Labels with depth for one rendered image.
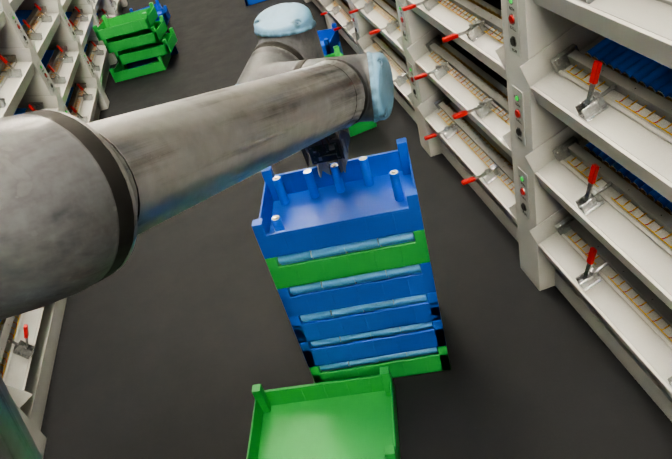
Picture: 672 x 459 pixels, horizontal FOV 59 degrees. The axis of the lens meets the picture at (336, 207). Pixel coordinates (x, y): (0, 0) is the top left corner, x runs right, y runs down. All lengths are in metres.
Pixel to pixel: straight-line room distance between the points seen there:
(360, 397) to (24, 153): 1.09
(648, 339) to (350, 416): 0.60
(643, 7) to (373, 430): 0.90
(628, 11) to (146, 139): 0.68
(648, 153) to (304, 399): 0.85
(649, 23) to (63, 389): 1.51
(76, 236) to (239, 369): 1.18
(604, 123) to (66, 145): 0.84
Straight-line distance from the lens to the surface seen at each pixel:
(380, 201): 1.17
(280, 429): 1.37
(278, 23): 0.92
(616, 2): 0.95
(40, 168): 0.36
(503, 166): 1.58
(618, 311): 1.26
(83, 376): 1.74
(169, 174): 0.43
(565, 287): 1.47
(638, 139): 1.00
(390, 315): 1.22
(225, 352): 1.57
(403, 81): 2.17
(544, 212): 1.36
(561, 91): 1.14
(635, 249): 1.10
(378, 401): 1.34
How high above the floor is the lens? 1.08
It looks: 35 degrees down
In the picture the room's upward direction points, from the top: 16 degrees counter-clockwise
